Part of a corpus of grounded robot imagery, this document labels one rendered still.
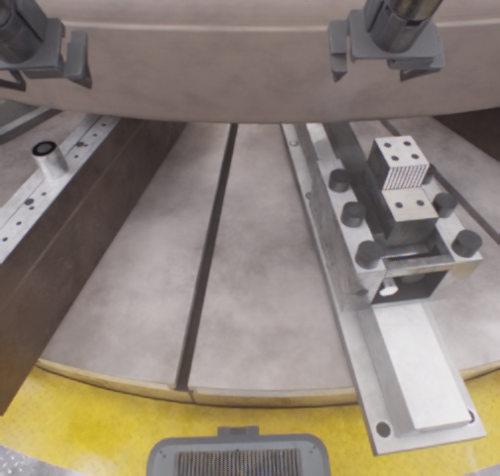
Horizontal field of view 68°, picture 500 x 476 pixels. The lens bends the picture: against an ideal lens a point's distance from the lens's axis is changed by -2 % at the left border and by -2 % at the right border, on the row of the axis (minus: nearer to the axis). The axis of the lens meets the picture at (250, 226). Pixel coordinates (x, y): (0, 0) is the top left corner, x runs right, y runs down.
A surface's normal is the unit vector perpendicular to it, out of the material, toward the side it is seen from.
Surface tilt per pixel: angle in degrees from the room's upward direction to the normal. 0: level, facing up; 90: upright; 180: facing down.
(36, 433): 0
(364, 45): 30
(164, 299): 0
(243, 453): 0
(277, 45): 90
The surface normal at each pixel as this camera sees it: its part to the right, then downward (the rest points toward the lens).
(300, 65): 0.02, 0.77
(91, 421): -0.01, -0.64
